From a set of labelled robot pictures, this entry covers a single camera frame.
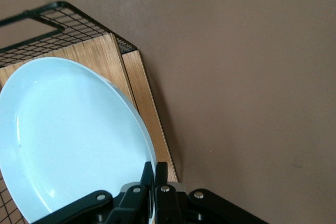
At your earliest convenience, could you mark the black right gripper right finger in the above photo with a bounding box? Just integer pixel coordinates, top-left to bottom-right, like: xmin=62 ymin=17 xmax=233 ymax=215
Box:
xmin=154 ymin=161 xmax=266 ymax=224

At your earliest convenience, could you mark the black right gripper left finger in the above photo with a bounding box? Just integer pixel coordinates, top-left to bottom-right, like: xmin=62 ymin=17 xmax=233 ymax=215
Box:
xmin=34 ymin=161 xmax=154 ymax=224

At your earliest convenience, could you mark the light blue round plate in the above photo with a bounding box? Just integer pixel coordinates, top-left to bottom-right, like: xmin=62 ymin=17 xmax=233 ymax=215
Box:
xmin=0 ymin=56 xmax=159 ymax=224

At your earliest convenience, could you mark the light wooden board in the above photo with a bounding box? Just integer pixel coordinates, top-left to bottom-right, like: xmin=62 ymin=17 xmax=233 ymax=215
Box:
xmin=0 ymin=32 xmax=180 ymax=224

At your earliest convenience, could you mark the brown table cover sheet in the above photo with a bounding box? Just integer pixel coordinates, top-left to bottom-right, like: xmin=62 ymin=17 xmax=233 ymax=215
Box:
xmin=0 ymin=0 xmax=336 ymax=224

